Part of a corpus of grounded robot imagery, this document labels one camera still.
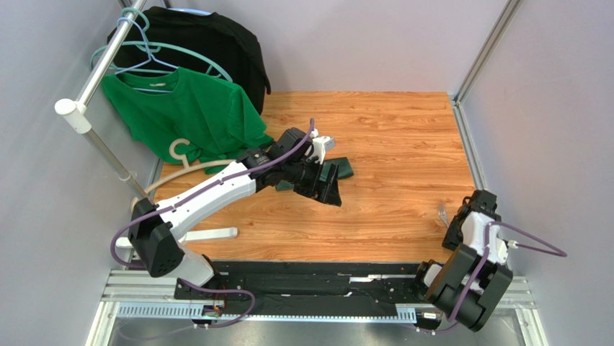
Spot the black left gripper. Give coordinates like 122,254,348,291
284,156,342,208

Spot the dark green cloth napkin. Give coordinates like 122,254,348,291
275,157,354,192

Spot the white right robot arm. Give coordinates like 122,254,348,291
413,211,513,332

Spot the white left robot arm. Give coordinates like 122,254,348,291
127,159,342,286

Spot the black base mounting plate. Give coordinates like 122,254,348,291
202,273,428,303

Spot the bright green t-shirt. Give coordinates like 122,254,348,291
100,68,273,164

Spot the beige plastic hanger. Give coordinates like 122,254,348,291
144,138,233,192

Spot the black t-shirt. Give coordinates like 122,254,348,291
114,6,272,114

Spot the teal plastic hanger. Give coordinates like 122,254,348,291
110,7,233,82

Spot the white metal clothes rack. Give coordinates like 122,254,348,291
54,0,239,249

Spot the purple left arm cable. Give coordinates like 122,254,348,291
110,117,318,329

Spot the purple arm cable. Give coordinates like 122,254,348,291
416,221,569,335
110,117,318,329

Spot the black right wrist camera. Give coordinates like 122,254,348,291
459,190,499,219

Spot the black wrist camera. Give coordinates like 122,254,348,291
459,190,499,219
267,128,336,164

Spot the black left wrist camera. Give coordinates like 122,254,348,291
267,128,336,164

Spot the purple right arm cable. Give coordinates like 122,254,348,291
416,221,569,335

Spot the light blue wire hanger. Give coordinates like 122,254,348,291
114,17,181,93

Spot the aluminium frame rail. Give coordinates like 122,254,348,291
100,269,537,324

